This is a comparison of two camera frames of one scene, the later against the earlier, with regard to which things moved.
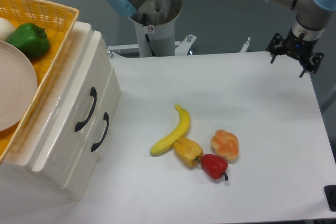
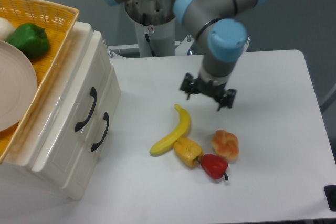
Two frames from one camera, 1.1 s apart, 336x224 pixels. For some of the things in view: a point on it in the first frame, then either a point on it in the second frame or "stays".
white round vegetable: x=7 y=29 stays
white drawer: x=96 y=136 stays
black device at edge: x=330 y=193 stays
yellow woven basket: x=58 y=19 stays
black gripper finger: x=302 y=73 → x=219 y=106
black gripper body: x=300 y=49 → x=226 y=98
